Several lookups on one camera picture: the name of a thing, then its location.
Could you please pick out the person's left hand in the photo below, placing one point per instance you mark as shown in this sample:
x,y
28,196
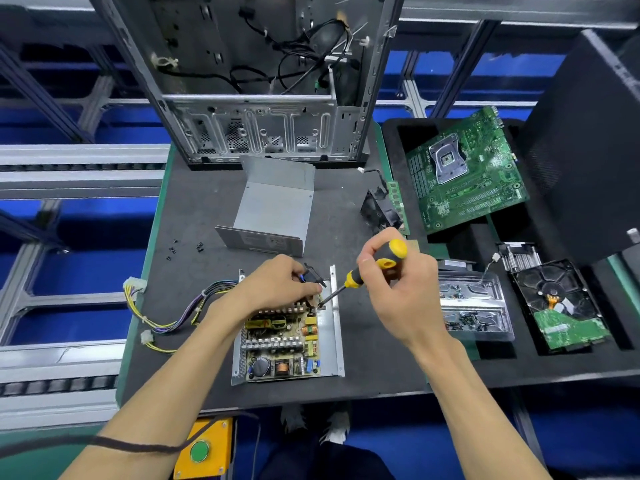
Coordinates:
x,y
275,285

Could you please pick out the person's right hand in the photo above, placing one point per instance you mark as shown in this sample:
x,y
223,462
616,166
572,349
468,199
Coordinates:
x,y
405,290

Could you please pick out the power supply metal base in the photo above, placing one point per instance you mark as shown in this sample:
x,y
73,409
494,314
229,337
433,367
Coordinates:
x,y
332,345

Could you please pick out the small black screws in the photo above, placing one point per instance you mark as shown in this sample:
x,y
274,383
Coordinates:
x,y
172,250

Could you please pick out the person's left forearm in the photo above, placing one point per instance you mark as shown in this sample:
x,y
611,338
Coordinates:
x,y
160,405

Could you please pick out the person's right forearm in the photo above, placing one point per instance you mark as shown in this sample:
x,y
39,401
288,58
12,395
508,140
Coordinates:
x,y
480,415

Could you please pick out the grey power supply cover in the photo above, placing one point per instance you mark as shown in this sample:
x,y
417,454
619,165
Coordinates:
x,y
270,205

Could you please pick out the person's left shoe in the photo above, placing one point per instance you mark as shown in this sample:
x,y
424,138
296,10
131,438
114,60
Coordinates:
x,y
293,420

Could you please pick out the person's shoe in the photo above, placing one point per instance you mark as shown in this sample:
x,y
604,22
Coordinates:
x,y
336,427
293,420

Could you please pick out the person's right shoe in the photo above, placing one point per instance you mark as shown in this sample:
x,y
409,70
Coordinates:
x,y
336,427

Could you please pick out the person's dark trousers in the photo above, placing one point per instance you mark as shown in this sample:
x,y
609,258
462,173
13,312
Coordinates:
x,y
320,463

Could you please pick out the clear plastic screw tray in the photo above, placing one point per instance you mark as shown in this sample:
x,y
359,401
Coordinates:
x,y
480,307

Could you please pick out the black cooling fan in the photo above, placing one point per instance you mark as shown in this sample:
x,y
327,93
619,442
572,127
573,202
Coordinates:
x,y
378,210

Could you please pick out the green memory stick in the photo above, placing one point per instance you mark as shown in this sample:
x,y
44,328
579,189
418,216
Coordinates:
x,y
394,195

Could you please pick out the black foam work mat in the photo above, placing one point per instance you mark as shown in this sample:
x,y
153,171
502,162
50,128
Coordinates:
x,y
190,205

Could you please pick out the silver heatsink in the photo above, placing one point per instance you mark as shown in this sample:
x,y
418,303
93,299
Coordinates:
x,y
522,257

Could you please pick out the green motherboard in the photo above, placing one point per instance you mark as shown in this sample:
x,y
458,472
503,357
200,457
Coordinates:
x,y
470,175

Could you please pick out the black hard disk drive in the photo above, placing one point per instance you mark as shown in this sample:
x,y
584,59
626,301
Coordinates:
x,y
560,307

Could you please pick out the silver computer tower chassis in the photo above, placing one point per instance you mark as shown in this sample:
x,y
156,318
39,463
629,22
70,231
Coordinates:
x,y
250,130

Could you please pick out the yellow button box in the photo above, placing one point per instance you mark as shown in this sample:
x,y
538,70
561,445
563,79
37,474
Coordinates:
x,y
203,450

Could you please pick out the black foam parts tray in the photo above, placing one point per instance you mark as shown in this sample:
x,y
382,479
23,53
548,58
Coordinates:
x,y
590,145

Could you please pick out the aluminium conveyor frame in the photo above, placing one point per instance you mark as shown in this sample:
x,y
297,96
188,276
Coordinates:
x,y
80,165

